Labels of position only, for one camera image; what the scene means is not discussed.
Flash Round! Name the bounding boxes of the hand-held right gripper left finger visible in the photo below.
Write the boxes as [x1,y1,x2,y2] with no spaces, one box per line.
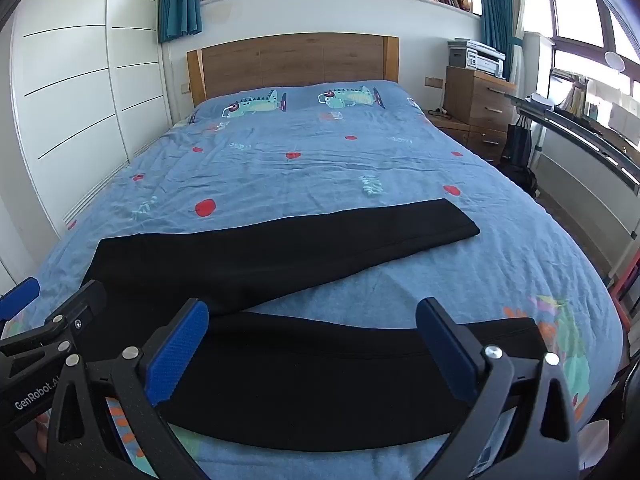
[47,298,211,480]

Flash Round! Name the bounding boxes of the dark curved desk edge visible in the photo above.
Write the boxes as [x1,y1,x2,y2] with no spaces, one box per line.
[505,91,640,186]

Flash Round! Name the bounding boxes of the teal curtain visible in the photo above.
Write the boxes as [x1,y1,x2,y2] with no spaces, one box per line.
[158,0,203,43]
[475,0,523,81]

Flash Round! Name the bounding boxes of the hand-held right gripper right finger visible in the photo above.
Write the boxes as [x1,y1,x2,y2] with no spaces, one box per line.
[415,297,583,480]

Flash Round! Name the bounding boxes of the white wardrobe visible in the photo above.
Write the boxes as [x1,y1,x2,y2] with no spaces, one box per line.
[10,0,173,271]

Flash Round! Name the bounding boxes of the bed with blue printed sheet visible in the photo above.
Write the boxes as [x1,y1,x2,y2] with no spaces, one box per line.
[0,80,626,480]

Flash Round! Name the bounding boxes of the wooden headboard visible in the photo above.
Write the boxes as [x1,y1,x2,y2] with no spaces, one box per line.
[186,33,401,109]

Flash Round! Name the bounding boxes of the white printer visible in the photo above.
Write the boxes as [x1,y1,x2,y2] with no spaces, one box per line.
[447,37,507,78]

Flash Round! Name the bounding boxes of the person's left hand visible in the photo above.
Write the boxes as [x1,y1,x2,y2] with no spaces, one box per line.
[34,407,52,456]

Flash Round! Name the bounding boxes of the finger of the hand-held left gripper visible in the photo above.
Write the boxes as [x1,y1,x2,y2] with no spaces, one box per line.
[0,280,108,361]
[0,276,41,326]

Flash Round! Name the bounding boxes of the window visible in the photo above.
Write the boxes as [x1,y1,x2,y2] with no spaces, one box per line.
[525,0,640,126]

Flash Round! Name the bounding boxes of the black pants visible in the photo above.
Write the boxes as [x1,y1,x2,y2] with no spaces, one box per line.
[82,198,548,453]

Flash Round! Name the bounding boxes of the wooden chest of drawers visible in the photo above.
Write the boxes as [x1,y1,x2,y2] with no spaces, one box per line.
[444,66,518,131]

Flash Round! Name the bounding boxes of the black bag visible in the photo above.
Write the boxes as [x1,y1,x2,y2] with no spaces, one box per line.
[502,122,536,166]

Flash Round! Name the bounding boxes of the low wooden nightstand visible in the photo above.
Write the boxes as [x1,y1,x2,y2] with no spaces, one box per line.
[426,112,511,163]

